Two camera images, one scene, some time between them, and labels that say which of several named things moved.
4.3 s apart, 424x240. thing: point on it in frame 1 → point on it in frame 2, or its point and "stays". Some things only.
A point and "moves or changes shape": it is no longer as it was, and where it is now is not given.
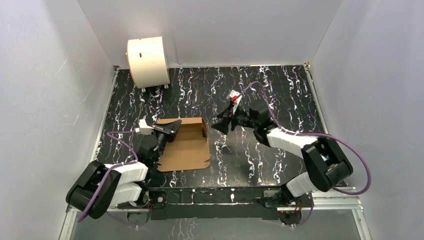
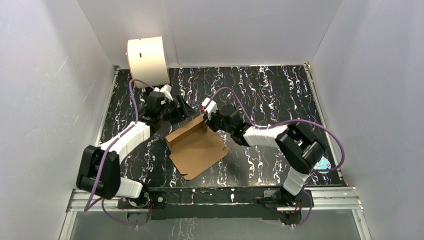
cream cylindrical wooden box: [147, 62] stays
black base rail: [211, 203] stays
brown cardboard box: [189, 149] moves or changes shape
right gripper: [223, 126] → [210, 122]
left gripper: [164, 131] → [178, 105]
